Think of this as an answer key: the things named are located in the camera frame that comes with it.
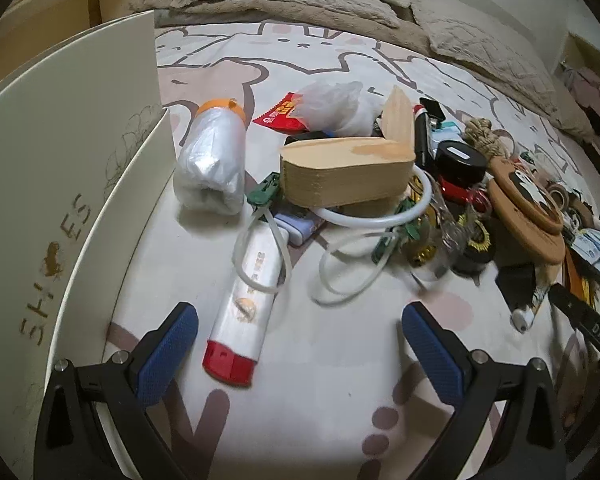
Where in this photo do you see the green plastic clip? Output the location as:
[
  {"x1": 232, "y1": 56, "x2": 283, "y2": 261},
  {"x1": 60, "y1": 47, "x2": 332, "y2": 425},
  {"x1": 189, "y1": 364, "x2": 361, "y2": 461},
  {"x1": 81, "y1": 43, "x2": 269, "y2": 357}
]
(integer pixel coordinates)
[
  {"x1": 372, "y1": 200, "x2": 421, "y2": 263},
  {"x1": 246, "y1": 172, "x2": 283, "y2": 206}
]

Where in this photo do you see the white tube red cap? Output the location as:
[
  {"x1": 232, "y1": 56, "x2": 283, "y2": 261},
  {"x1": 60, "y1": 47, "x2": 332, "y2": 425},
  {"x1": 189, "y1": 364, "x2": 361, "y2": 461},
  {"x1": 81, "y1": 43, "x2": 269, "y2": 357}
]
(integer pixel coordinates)
[{"x1": 202, "y1": 220, "x2": 283, "y2": 388}]

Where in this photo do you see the small red metallic bar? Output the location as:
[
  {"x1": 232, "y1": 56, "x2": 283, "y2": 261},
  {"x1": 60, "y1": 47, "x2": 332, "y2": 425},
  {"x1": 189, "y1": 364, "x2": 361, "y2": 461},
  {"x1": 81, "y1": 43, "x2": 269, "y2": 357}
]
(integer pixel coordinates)
[{"x1": 437, "y1": 177, "x2": 473, "y2": 203}]

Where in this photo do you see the rope ball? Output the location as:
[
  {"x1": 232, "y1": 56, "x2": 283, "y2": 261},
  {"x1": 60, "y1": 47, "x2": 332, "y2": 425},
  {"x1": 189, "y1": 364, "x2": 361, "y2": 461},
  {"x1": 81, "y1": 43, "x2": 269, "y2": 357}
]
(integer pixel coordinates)
[{"x1": 462, "y1": 116, "x2": 513, "y2": 158}]

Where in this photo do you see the gold shiny item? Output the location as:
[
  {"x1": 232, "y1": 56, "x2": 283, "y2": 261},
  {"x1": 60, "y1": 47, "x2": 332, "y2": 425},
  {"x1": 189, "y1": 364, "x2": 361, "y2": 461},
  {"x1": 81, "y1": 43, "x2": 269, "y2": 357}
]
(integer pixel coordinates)
[{"x1": 410, "y1": 240, "x2": 438, "y2": 267}]

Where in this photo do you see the black binder clip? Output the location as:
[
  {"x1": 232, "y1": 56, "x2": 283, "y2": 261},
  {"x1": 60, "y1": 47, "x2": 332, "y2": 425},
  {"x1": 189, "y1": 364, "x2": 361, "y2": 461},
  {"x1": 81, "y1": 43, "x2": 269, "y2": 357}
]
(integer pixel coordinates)
[{"x1": 420, "y1": 97, "x2": 446, "y2": 126}]

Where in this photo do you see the stack of tan paper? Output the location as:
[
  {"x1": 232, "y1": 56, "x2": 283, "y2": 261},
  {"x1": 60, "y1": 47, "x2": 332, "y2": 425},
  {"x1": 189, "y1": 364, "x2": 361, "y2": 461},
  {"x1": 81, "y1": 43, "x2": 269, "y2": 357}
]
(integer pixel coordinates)
[{"x1": 279, "y1": 135, "x2": 415, "y2": 209}]

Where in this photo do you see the white plastic ring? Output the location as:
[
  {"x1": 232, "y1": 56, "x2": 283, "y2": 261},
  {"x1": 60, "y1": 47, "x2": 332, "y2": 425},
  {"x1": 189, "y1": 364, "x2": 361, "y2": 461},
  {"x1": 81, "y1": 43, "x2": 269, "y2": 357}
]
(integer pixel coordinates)
[{"x1": 316, "y1": 167, "x2": 435, "y2": 228}]

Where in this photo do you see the white shoe box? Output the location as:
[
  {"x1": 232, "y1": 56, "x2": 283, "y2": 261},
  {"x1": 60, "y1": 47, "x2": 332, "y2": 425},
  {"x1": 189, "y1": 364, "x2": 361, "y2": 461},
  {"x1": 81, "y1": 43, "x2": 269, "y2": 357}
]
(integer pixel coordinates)
[{"x1": 0, "y1": 10, "x2": 177, "y2": 463}]

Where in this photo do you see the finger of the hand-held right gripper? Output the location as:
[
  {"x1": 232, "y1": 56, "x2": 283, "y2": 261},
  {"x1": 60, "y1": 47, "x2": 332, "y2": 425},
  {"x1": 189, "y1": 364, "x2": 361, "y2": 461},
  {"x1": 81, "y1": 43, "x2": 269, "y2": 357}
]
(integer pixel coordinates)
[{"x1": 549, "y1": 283, "x2": 600, "y2": 362}]

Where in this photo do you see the black round jar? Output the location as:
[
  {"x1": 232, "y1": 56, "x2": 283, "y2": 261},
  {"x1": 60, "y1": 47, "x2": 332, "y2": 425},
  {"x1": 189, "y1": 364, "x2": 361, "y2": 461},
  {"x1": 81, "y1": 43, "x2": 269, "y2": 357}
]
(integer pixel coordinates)
[{"x1": 436, "y1": 140, "x2": 490, "y2": 186}]

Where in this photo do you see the teal white packet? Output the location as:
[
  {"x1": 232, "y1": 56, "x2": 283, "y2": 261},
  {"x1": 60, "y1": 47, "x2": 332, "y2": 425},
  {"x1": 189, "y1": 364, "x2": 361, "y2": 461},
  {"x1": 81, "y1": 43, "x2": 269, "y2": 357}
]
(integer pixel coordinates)
[{"x1": 437, "y1": 120, "x2": 463, "y2": 143}]

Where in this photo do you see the wooden wedge piece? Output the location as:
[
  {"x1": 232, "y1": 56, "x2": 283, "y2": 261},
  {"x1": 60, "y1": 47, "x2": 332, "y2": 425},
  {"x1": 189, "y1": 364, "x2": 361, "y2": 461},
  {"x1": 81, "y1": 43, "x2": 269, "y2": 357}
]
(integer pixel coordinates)
[{"x1": 382, "y1": 86, "x2": 415, "y2": 148}]

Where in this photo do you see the printed white tube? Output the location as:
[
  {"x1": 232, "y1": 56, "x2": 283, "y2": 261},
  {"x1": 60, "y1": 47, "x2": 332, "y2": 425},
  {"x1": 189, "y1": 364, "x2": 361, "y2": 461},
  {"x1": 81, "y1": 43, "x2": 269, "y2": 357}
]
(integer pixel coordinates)
[{"x1": 511, "y1": 280, "x2": 551, "y2": 333}]

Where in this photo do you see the small white lavender device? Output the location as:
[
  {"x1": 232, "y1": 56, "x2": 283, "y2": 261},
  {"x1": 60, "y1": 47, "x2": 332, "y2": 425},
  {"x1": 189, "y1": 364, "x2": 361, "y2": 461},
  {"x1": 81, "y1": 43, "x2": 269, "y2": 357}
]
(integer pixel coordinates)
[{"x1": 272, "y1": 212, "x2": 326, "y2": 246}]

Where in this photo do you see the small tape roll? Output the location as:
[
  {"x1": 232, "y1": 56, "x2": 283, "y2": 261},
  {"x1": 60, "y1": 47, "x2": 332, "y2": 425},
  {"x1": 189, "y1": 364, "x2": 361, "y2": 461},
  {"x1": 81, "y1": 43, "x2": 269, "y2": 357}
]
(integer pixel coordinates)
[{"x1": 547, "y1": 182, "x2": 573, "y2": 208}]

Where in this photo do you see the beige duvet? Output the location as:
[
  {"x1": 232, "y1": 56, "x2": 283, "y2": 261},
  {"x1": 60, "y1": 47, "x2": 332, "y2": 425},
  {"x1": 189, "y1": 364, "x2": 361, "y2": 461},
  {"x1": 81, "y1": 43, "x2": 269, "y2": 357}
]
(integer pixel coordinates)
[{"x1": 130, "y1": 0, "x2": 596, "y2": 141}]

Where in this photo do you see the wooden closet niche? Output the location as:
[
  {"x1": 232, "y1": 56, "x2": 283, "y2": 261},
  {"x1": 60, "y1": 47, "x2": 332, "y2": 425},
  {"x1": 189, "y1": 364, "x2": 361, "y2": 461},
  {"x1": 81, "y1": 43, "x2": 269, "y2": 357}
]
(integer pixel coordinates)
[{"x1": 560, "y1": 30, "x2": 600, "y2": 191}]

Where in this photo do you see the wooden shelf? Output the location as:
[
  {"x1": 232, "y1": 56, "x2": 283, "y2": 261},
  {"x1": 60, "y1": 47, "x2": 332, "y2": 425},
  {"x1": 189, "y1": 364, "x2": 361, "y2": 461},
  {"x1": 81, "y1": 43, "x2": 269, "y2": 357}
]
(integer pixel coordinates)
[{"x1": 0, "y1": 0, "x2": 191, "y2": 96}]

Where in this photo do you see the red snack packet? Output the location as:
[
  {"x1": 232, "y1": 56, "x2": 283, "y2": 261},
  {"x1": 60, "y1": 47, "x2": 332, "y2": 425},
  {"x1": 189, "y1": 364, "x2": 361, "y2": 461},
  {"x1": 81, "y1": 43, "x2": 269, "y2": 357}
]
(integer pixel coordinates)
[{"x1": 251, "y1": 91, "x2": 311, "y2": 133}]

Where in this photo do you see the printed blanket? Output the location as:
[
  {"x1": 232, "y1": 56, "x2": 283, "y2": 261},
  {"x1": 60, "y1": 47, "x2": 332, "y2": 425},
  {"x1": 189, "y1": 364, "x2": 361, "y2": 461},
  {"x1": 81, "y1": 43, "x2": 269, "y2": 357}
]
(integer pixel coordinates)
[{"x1": 105, "y1": 20, "x2": 600, "y2": 480}]

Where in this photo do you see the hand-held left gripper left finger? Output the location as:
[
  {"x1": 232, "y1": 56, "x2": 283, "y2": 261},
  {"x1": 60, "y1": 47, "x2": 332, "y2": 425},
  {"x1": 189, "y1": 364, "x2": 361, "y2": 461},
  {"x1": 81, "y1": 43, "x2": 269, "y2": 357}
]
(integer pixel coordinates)
[{"x1": 32, "y1": 301, "x2": 201, "y2": 480}]

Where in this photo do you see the panda cork coaster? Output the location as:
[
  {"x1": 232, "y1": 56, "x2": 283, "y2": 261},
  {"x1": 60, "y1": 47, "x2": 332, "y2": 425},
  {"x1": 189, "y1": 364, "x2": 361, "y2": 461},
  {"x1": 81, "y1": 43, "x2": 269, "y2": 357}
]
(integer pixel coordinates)
[{"x1": 487, "y1": 157, "x2": 565, "y2": 233}]

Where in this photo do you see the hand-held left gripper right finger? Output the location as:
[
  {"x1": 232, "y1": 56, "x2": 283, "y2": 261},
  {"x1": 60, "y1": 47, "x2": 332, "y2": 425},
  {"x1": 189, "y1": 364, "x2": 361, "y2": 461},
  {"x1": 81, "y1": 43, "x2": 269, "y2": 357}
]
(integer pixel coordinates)
[{"x1": 401, "y1": 301, "x2": 568, "y2": 480}]

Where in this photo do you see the pink clothes pile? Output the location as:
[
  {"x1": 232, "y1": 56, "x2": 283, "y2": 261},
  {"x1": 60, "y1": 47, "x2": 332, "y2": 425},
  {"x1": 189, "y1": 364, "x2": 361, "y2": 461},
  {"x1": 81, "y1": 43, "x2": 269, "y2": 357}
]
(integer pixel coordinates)
[{"x1": 562, "y1": 62, "x2": 600, "y2": 126}]

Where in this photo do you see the black marker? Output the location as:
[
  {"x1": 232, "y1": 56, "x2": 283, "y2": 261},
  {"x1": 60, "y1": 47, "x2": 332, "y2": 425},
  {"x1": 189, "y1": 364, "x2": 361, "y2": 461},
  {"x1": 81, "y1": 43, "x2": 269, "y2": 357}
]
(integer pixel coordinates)
[{"x1": 412, "y1": 105, "x2": 433, "y2": 168}]

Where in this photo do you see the plastic bag roll orange cap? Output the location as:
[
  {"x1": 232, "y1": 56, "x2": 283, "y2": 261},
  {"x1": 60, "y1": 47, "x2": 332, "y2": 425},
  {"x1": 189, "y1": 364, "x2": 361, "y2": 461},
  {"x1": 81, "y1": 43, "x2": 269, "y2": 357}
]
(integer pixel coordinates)
[{"x1": 174, "y1": 97, "x2": 247, "y2": 218}]

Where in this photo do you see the black jar sunflower lid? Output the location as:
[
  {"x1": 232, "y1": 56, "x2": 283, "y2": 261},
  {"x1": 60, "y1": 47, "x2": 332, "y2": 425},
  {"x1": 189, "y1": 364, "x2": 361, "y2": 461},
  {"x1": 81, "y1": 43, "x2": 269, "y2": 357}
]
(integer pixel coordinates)
[{"x1": 452, "y1": 215, "x2": 498, "y2": 276}]

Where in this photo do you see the black square card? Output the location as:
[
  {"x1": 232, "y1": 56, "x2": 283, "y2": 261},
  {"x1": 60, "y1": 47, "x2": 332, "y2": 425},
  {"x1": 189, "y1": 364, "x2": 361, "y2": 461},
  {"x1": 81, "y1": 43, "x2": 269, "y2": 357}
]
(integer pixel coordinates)
[{"x1": 497, "y1": 262, "x2": 536, "y2": 306}]

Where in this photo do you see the clear plastic piece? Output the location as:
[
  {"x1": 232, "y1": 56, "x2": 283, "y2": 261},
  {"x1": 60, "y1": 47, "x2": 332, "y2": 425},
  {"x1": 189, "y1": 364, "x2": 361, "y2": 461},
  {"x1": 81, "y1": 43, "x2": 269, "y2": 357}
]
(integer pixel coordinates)
[{"x1": 432, "y1": 210, "x2": 468, "y2": 281}]

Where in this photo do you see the blue white packet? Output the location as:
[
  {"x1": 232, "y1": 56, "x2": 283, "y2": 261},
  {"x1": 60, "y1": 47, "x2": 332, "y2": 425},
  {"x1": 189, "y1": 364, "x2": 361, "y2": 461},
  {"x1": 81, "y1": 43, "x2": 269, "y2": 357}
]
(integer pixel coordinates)
[{"x1": 572, "y1": 227, "x2": 600, "y2": 281}]

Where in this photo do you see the crumpled white plastic bag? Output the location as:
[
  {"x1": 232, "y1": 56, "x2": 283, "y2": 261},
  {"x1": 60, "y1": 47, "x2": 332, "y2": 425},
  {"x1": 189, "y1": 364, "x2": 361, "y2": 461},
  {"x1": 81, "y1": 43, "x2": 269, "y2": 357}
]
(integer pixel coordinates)
[{"x1": 292, "y1": 80, "x2": 386, "y2": 138}]

